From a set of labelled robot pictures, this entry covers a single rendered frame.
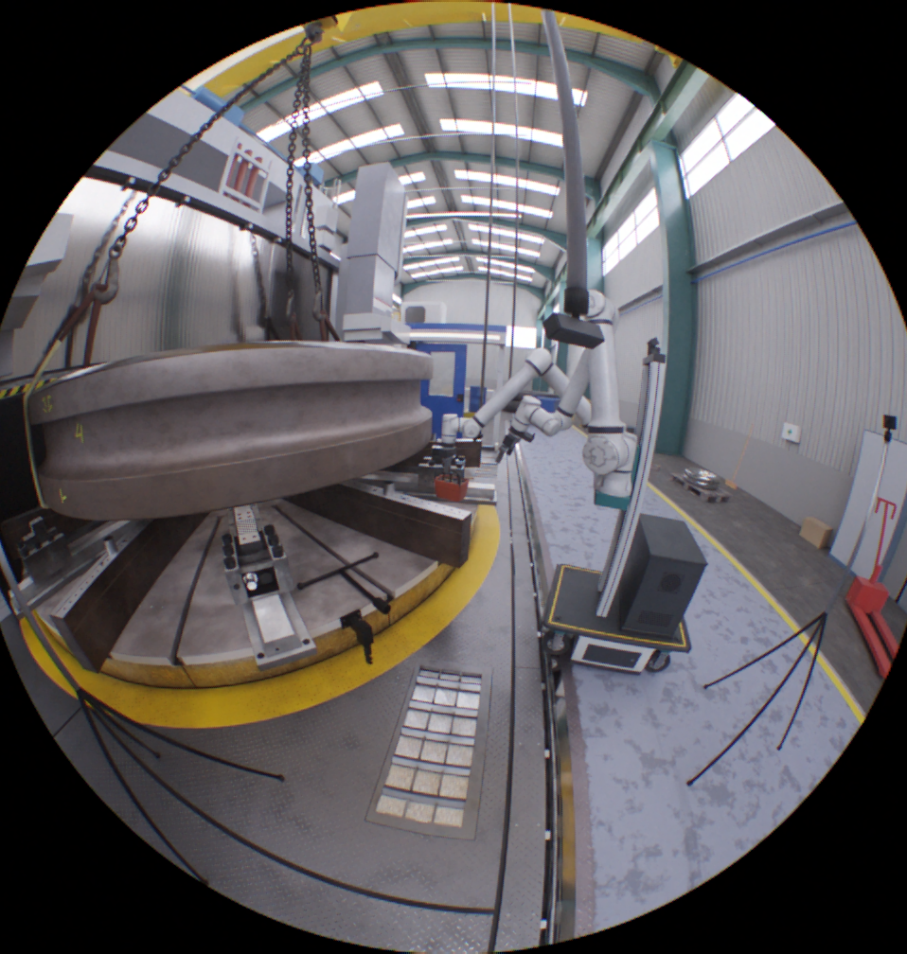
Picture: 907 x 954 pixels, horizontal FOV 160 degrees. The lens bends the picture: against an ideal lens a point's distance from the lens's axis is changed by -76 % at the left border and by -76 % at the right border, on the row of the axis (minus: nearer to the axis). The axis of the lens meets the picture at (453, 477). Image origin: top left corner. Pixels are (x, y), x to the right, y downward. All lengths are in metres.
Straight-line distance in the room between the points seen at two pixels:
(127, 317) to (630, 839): 5.51
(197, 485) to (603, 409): 2.04
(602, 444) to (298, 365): 1.62
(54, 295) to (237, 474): 3.02
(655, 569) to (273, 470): 2.14
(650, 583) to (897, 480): 4.54
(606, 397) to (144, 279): 4.57
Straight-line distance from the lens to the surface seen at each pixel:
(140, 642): 2.18
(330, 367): 2.06
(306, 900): 1.64
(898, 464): 5.64
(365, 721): 1.80
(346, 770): 1.70
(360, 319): 6.29
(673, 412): 10.49
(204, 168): 8.49
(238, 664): 1.98
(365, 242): 6.80
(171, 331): 4.66
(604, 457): 1.29
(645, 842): 1.80
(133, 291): 4.46
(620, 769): 1.85
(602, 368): 1.32
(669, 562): 1.76
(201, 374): 1.91
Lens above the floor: 1.57
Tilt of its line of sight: 18 degrees down
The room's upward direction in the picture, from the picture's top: 3 degrees clockwise
